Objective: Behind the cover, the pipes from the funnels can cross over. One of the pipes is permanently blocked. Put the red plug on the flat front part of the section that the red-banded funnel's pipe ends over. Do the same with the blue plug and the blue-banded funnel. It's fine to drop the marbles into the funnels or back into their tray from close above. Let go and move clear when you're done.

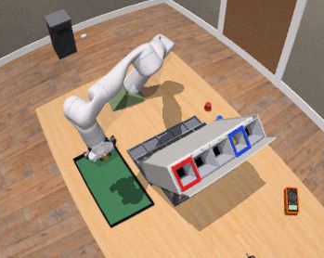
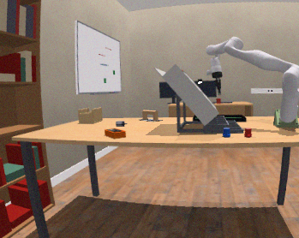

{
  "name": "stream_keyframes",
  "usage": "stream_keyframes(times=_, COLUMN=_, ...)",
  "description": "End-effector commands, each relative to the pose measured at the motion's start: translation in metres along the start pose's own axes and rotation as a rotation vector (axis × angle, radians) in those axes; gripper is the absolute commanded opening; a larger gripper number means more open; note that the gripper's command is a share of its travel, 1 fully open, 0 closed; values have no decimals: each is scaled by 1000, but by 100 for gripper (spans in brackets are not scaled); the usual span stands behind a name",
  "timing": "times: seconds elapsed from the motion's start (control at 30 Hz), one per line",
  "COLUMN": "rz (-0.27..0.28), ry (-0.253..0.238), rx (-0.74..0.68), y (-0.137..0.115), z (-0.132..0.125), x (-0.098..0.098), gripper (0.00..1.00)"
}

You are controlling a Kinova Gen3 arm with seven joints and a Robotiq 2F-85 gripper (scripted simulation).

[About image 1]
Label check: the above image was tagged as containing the orange digital multimeter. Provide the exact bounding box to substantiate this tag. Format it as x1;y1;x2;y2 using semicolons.
284;187;299;215

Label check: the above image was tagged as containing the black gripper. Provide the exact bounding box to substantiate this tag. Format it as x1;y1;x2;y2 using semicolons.
84;135;117;161

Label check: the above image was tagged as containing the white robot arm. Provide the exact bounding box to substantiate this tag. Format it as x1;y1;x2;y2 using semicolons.
63;34;175;161

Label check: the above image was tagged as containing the blue square frame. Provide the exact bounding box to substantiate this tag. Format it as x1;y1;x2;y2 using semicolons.
228;125;251;158

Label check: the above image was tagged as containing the red rectangular frame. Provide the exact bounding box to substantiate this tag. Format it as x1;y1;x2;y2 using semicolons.
171;157;201;192

